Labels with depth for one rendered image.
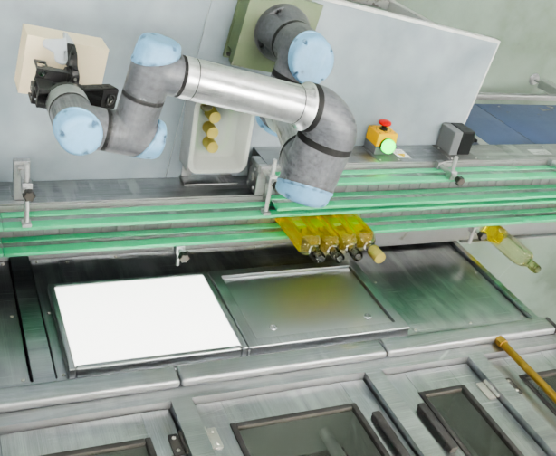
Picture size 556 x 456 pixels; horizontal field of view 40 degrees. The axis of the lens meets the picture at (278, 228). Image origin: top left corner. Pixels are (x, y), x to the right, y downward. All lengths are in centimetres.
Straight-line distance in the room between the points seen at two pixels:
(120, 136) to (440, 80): 136
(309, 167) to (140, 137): 35
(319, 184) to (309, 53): 44
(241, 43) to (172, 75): 73
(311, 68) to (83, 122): 73
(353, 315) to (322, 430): 42
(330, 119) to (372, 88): 90
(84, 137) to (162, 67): 17
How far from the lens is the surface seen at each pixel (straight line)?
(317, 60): 187
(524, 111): 324
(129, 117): 134
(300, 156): 150
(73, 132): 130
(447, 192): 248
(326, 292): 215
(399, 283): 235
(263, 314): 201
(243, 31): 203
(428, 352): 208
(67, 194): 207
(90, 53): 161
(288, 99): 142
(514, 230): 280
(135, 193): 210
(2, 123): 206
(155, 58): 130
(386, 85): 237
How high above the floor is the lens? 264
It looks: 51 degrees down
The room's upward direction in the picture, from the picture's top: 144 degrees clockwise
